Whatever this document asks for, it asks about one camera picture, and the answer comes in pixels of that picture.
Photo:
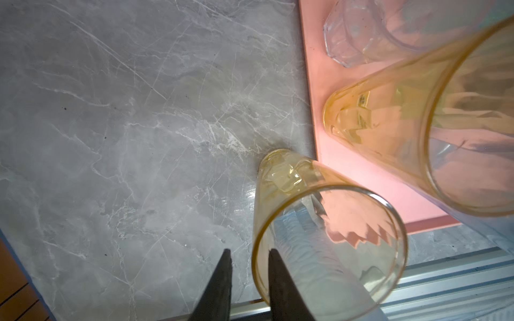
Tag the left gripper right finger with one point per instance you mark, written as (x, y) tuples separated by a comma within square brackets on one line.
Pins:
[(286, 302)]

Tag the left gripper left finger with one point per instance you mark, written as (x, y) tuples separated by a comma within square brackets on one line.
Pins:
[(215, 303)]

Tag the amber orange glass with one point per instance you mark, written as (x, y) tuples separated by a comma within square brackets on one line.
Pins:
[(333, 234)]

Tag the tall yellow glass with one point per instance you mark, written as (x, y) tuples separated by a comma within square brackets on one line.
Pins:
[(442, 122)]

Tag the clear short glass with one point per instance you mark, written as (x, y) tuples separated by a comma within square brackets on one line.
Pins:
[(363, 32)]

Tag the pink plastic tray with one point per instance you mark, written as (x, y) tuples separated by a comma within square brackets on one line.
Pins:
[(420, 211)]

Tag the aluminium front rail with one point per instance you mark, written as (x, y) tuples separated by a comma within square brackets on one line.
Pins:
[(465, 287)]

